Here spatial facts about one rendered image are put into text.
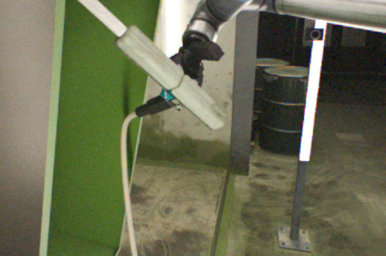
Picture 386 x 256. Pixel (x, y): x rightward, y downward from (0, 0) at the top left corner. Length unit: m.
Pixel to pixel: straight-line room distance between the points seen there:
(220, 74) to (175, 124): 0.64
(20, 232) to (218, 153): 2.35
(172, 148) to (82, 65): 1.93
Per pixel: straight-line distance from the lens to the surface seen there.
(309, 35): 1.80
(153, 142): 3.04
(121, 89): 1.18
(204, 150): 2.94
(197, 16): 0.87
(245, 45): 2.65
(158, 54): 0.64
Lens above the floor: 1.46
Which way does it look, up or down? 17 degrees down
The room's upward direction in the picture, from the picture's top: straight up
